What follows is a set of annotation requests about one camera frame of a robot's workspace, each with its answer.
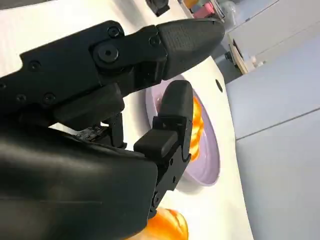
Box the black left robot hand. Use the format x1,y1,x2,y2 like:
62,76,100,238
145,0,172,18

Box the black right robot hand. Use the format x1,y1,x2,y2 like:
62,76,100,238
0,17,225,240

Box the lilac plate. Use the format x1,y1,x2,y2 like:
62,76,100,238
145,79,222,187

